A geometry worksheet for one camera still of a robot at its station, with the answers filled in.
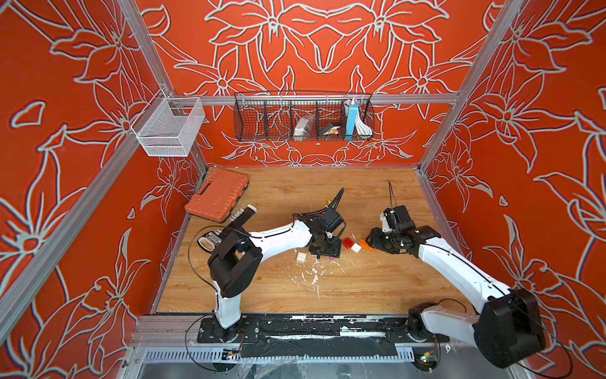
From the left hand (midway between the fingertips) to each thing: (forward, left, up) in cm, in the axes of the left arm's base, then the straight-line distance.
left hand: (336, 251), depth 85 cm
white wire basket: (+38, +70, +26) cm, 84 cm away
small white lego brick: (+4, -8, -4) cm, 10 cm away
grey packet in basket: (+39, +15, +26) cm, 50 cm away
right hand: (+3, -10, +4) cm, 12 cm away
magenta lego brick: (-3, +2, +1) cm, 4 cm away
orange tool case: (+22, +52, 0) cm, 56 cm away
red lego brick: (+6, -5, -4) cm, 9 cm away
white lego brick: (-1, +13, -4) cm, 14 cm away
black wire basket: (+50, +29, +24) cm, 62 cm away
